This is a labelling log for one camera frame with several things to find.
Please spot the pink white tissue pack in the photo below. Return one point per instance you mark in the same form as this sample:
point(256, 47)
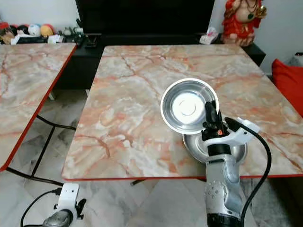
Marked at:
point(209, 36)

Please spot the black television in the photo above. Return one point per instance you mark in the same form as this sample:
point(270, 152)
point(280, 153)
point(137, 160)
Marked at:
point(144, 14)

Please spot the red gold figurine statue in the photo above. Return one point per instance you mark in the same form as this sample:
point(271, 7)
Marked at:
point(241, 22)

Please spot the white round plush toy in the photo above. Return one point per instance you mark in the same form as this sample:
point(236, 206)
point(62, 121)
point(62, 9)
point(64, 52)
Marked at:
point(34, 30)

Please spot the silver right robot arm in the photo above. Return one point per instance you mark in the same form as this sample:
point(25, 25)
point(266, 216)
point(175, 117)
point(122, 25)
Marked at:
point(221, 189)

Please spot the red cushion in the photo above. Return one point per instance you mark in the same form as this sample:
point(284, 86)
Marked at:
point(289, 85)

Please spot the shiny steel plate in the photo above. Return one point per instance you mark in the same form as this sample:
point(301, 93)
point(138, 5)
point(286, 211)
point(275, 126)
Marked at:
point(185, 107)
point(194, 149)

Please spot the marble folding table red edge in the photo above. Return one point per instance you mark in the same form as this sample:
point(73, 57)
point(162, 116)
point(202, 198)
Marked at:
point(123, 109)
point(28, 90)

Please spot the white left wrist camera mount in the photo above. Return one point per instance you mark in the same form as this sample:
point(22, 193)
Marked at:
point(69, 195)

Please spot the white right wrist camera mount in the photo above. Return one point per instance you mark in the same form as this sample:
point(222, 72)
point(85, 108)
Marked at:
point(236, 135)

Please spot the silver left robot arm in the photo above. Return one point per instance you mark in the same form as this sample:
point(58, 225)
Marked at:
point(57, 221)

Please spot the orange round plush toy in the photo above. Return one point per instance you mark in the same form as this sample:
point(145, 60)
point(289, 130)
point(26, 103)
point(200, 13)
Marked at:
point(47, 30)

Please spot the black metal table legs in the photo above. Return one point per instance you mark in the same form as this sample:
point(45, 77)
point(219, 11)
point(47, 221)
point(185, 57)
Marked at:
point(45, 146)

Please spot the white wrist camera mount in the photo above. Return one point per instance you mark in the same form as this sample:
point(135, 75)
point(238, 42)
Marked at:
point(69, 195)
point(236, 135)

